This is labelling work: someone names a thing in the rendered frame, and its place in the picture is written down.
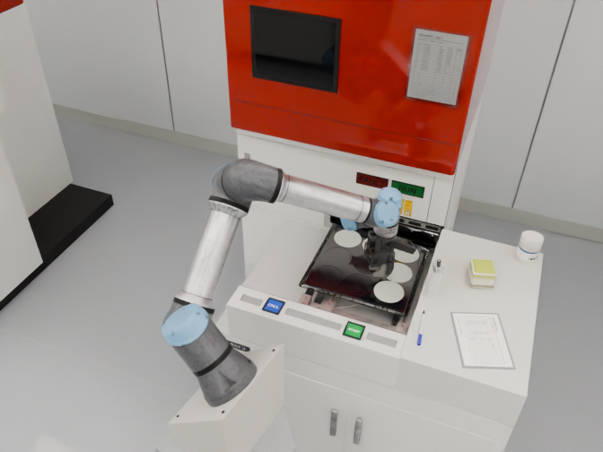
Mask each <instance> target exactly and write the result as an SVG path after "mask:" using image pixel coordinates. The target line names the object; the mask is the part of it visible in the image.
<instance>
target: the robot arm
mask: <svg viewBox="0 0 603 452"><path fill-rule="evenodd" d="M252 201H259V202H266V203H270V204H274V203H276V202H281V203H285V204H291V205H295V206H298V207H301V208H305V209H309V210H312V211H316V212H320V213H325V214H329V215H333V216H336V217H340V220H341V223H342V225H343V227H344V228H345V229H346V230H348V231H351V230H358V229H361V228H374V230H371V231H368V239H367V241H366V242H365V245H364V254H366V255H365V256H366V259H367V261H368V262H369V264H370V266H369V269H370V270H376V272H374V273H373V274H372V276H374V277H381V280H385V279H387V278H388V277H389V275H390V274H391V273H392V272H393V269H394V263H395V251H394V248H395V249H398V250H401V251H404V252H407V253H409V254H412V255H413V254H414V253H415V252H416V248H415V246H414V244H413V243H412V241H410V240H407V239H403V238H400V237H398V236H397V232H398V223H399V216H400V210H401V207H402V194H401V193H400V191H398V190H397V189H395V188H394V187H384V188H382V189H381V190H380V191H379V193H378V194H377V198H374V199H373V198H370V197H367V196H361V195H357V194H355V193H351V192H348V191H344V190H342V189H338V188H334V187H329V186H326V185H322V184H320V183H316V182H313V181H309V180H306V179H303V178H297V177H294V176H291V175H287V174H285V173H284V171H283V170H282V169H279V168H277V167H273V166H270V165H267V164H265V163H262V162H259V161H254V160H251V159H238V160H235V161H233V162H229V163H226V164H224V165H223V166H222V167H221V168H220V169H218V170H217V171H216V172H215V174H214V177H213V181H212V191H211V194H210V196H209V199H208V203H209V205H210V207H211V211H210V213H209V216H208V219H207V221H206V224H205V228H204V231H203V234H202V237H201V239H200V241H199V244H198V247H197V252H196V254H195V256H194V259H193V262H192V265H191V267H190V270H189V273H188V277H187V280H186V282H185V285H184V288H183V291H182V292H180V293H178V294H176V295H175V297H174V299H173V302H172V304H171V307H170V310H169V311H168V312H167V313H166V315H165V317H164V319H163V321H162V334H163V336H164V338H165V340H166V342H167V343H168V344H169V345H170V346H171V347H172V348H173V349H174V350H175V352H176V353H177V354H178V355H179V357H180V358H181V359H182V360H183V361H184V362H185V363H186V365H187V366H188V367H189V369H190V370H191V371H192V372H193V374H194V375H195V376H196V377H197V380H198V383H199V385H200V387H201V390H202V392H203V395H204V399H205V400H206V401H207V403H208V404H209V405H210V406H211V407H217V406H220V405H223V404H226V403H228V402H229V401H231V400H232V399H233V398H234V397H236V396H237V395H238V394H240V393H241V392H242V391H243V390H244V389H245V388H246V387H247V386H248V385H249V383H250V382H251V381H252V380H253V378H254V377H255V376H256V374H257V370H258V368H257V366H256V365H255V364H254V362H253V361H252V360H251V359H249V358H248V357H246V356H245V355H243V354H242V353H240V352H238V351H237V350H235V349H234V348H233V347H232V346H231V344H230V343H229V342H228V340H227V339H226V338H225V336H224V335H223V334H222V332H221V331H220V330H219V328H218V327H217V326H216V324H215V323H214V322H213V320H212V318H213V315H214V311H215V306H214V304H213V297H214V294H215V291H216V288H217V285H218V282H219V280H220V277H221V274H222V271H223V267H224V265H225V262H226V259H227V256H228V254H229V251H230V248H231V245H232V241H233V238H234V235H235V233H236V230H237V228H238V225H239V222H240V219H241V218H243V217H245V216H247V215H248V212H249V208H250V206H251V203H252ZM366 246H367V247H366ZM365 250H366V251H365Z"/></svg>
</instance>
